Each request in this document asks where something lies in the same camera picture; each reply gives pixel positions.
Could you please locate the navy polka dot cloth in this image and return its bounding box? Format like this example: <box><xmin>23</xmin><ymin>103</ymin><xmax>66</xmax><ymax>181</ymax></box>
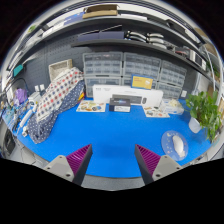
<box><xmin>26</xmin><ymin>79</ymin><xmax>86</xmax><ymax>145</ymax></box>

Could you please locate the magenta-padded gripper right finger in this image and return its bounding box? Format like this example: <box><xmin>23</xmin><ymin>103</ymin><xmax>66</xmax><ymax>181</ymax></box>
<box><xmin>134</xmin><ymin>143</ymin><xmax>184</xmax><ymax>185</ymax></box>

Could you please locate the small black box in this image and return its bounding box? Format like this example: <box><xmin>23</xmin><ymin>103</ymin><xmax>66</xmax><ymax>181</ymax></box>
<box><xmin>109</xmin><ymin>97</ymin><xmax>132</xmax><ymax>114</ymax></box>

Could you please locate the round light blue mouse pad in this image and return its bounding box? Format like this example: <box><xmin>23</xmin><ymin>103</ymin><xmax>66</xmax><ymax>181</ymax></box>
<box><xmin>161</xmin><ymin>129</ymin><xmax>190</xmax><ymax>162</ymax></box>

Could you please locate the potted green plant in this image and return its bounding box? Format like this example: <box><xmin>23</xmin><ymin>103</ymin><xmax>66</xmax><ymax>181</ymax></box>
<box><xmin>185</xmin><ymin>91</ymin><xmax>223</xmax><ymax>143</ymax></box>

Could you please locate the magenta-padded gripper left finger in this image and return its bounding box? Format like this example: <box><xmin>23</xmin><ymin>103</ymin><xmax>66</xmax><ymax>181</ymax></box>
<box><xmin>43</xmin><ymin>143</ymin><xmax>94</xmax><ymax>187</ymax></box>

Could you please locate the clear plastic box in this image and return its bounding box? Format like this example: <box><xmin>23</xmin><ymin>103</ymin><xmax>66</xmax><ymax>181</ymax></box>
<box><xmin>159</xmin><ymin>98</ymin><xmax>185</xmax><ymax>116</ymax></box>

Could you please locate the white woven basket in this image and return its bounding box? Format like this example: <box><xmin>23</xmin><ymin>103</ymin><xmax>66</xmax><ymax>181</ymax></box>
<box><xmin>48</xmin><ymin>58</ymin><xmax>74</xmax><ymax>82</ymax></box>

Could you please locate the purple soft item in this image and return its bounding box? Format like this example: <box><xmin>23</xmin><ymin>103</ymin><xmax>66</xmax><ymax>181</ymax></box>
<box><xmin>13</xmin><ymin>88</ymin><xmax>29</xmax><ymax>105</ymax></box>

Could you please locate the grey pegboard panel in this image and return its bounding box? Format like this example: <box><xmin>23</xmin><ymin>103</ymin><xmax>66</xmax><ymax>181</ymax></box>
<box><xmin>23</xmin><ymin>34</ymin><xmax>88</xmax><ymax>95</ymax></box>

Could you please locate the long white keyboard box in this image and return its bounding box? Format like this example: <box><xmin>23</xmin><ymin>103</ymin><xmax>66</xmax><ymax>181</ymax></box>
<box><xmin>92</xmin><ymin>84</ymin><xmax>164</xmax><ymax>108</ymax></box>

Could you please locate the yellow blue box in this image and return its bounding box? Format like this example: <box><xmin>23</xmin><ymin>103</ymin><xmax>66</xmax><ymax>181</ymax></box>
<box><xmin>131</xmin><ymin>74</ymin><xmax>155</xmax><ymax>91</ymax></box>

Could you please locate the teal box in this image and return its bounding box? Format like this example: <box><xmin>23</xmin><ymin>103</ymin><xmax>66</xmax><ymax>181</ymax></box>
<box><xmin>12</xmin><ymin>63</ymin><xmax>25</xmax><ymax>77</ymax></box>

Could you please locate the light grey computer mouse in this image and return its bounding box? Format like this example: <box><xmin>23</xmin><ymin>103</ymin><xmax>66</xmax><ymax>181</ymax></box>
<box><xmin>171</xmin><ymin>134</ymin><xmax>187</xmax><ymax>158</ymax></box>

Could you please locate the red blue checkered cloth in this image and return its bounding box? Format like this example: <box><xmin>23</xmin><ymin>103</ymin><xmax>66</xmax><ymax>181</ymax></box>
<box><xmin>35</xmin><ymin>67</ymin><xmax>85</xmax><ymax>123</ymax></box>

